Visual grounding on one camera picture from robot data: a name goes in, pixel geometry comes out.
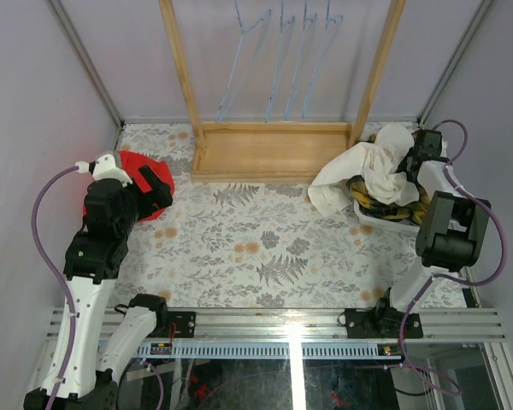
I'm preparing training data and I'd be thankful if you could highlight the white shirt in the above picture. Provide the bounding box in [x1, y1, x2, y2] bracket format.
[307, 123, 420, 217]

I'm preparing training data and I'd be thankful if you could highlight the yellow plaid shirt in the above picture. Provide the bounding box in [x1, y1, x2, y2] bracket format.
[346, 132, 433, 227]

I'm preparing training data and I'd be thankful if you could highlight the white plastic basket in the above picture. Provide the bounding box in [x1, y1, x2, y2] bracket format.
[354, 188, 433, 233]

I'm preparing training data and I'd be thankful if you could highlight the blue wire hanger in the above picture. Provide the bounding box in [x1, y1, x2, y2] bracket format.
[302, 1, 344, 118]

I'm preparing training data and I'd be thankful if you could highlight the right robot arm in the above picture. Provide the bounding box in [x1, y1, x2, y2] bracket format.
[372, 130, 491, 337]

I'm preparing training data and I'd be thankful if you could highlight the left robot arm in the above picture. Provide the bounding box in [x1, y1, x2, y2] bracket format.
[23, 161, 173, 409]

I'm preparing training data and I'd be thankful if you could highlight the red cloth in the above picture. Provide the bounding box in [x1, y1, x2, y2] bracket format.
[82, 149, 175, 223]

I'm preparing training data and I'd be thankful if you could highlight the wooden clothes rack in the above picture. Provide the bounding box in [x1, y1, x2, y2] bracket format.
[159, 1, 405, 183]

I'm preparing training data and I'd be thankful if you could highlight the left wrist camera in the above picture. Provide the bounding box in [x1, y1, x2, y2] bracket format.
[75, 151, 133, 187]

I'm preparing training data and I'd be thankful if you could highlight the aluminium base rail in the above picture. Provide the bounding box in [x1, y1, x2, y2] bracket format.
[46, 307, 508, 360]

